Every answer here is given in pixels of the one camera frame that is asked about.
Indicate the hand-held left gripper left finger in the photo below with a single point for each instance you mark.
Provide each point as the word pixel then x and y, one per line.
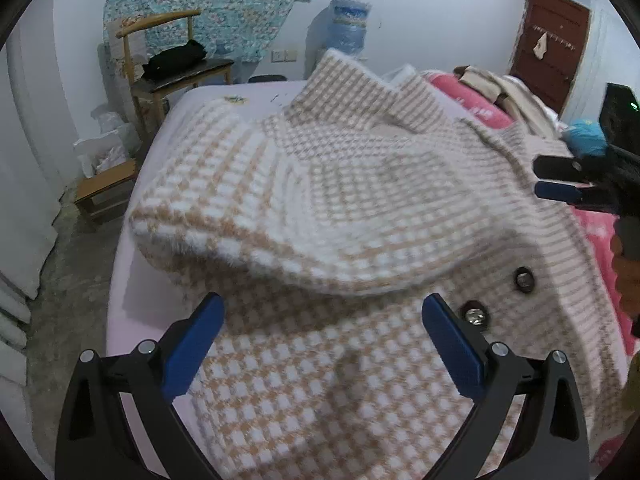
pixel 192 347

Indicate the white panels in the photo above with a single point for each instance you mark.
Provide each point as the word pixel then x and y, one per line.
pixel 25 185

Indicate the pink floral blanket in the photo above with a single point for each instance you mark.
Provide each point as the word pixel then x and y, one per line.
pixel 480 105

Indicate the beige white houndstooth cardigan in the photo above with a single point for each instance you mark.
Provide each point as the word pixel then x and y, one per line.
pixel 350 185

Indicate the brown wooden door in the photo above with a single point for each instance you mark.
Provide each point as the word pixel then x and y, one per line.
pixel 550 35

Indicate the teal blue fluffy item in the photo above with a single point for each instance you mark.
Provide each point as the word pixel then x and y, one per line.
pixel 582 137

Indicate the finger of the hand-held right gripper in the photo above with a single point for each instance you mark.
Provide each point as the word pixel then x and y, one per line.
pixel 555 190
pixel 555 166

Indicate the wooden armchair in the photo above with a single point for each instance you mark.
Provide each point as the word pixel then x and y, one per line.
pixel 134 27

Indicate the blue water jug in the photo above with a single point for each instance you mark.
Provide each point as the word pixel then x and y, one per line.
pixel 350 25

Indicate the beige cloth on door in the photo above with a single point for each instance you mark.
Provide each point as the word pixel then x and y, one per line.
pixel 540 46

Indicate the white plastic bags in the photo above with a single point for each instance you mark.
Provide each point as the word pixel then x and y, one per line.
pixel 105 145

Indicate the teal floral wall cloth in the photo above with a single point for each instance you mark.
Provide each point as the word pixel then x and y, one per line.
pixel 225 0

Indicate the white wall socket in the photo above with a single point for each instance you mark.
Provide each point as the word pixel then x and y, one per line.
pixel 285 55

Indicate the person's right hand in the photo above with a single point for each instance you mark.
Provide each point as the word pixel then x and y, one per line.
pixel 627 275

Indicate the black bag on chair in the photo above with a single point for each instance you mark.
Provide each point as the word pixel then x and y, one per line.
pixel 175 60

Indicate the pile of beige clothes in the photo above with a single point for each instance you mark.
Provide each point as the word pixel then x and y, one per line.
pixel 515 95

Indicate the low wooden stool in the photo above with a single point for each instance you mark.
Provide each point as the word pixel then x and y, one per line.
pixel 107 180

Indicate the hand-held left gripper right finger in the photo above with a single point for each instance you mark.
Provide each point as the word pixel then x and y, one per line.
pixel 452 347

